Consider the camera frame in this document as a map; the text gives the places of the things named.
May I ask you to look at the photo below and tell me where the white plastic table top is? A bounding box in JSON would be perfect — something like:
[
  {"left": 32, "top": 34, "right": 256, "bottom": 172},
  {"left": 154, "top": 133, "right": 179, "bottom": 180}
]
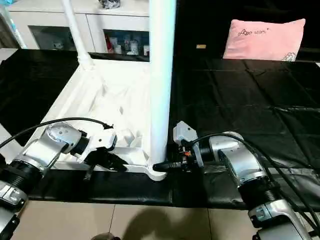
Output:
[{"left": 25, "top": 59, "right": 173, "bottom": 182}]

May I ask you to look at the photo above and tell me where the white plastic table leg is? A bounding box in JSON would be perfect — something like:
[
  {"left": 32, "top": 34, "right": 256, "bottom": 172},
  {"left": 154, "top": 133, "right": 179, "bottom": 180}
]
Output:
[
  {"left": 148, "top": 0, "right": 177, "bottom": 168},
  {"left": 61, "top": 0, "right": 96, "bottom": 71}
]

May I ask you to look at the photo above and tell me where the dark robot foot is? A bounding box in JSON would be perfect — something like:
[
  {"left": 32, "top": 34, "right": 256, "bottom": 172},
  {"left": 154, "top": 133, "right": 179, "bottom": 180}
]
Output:
[{"left": 91, "top": 232, "right": 122, "bottom": 240}]

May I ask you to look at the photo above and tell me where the black work mat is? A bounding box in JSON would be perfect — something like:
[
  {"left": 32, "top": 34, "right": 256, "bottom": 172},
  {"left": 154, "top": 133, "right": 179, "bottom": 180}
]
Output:
[{"left": 0, "top": 47, "right": 320, "bottom": 211}]

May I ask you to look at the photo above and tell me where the black furniture with yellow label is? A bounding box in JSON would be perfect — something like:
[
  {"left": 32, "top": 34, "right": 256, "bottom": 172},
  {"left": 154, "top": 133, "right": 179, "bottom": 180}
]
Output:
[{"left": 174, "top": 0, "right": 320, "bottom": 62}]

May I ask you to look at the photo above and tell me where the white cabinet with glass doors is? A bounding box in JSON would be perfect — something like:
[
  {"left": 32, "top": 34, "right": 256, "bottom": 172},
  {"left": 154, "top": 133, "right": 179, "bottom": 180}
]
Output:
[{"left": 2, "top": 0, "right": 151, "bottom": 56}]

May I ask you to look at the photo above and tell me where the pink pillow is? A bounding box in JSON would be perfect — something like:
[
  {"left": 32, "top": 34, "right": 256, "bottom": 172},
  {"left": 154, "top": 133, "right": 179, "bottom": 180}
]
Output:
[{"left": 222, "top": 18, "right": 307, "bottom": 62}]

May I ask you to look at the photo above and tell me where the dark ornament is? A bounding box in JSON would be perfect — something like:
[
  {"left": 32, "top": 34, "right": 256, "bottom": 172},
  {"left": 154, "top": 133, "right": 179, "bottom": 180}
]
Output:
[{"left": 97, "top": 0, "right": 122, "bottom": 10}]

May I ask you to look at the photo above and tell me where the grey curtain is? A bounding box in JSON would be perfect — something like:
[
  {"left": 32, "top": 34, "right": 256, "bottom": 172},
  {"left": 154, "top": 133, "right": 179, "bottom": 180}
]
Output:
[{"left": 0, "top": 0, "right": 23, "bottom": 50}]

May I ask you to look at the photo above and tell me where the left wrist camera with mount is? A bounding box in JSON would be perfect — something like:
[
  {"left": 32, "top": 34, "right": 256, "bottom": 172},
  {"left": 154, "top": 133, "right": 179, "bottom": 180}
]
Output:
[{"left": 82, "top": 126, "right": 118, "bottom": 163}]

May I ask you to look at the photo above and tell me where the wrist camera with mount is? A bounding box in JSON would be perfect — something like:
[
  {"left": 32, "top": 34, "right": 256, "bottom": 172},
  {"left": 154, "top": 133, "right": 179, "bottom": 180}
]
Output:
[
  {"left": 172, "top": 120, "right": 198, "bottom": 151},
  {"left": 82, "top": 126, "right": 118, "bottom": 163}
]

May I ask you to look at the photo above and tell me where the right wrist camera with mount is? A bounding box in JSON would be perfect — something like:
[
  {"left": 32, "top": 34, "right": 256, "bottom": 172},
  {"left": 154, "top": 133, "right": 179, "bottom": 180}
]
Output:
[{"left": 172, "top": 120, "right": 198, "bottom": 151}]

